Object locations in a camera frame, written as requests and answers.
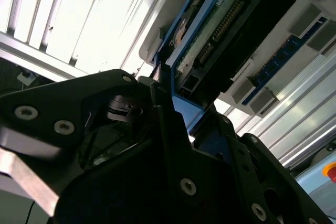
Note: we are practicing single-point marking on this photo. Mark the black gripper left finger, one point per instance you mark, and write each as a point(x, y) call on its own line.
point(52, 103)

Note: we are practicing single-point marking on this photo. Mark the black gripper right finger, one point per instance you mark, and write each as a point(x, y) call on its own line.
point(262, 182)

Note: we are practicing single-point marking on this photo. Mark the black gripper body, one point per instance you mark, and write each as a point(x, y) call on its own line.
point(126, 195)

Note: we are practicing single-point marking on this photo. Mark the hard disk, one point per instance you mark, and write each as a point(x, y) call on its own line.
point(204, 40)

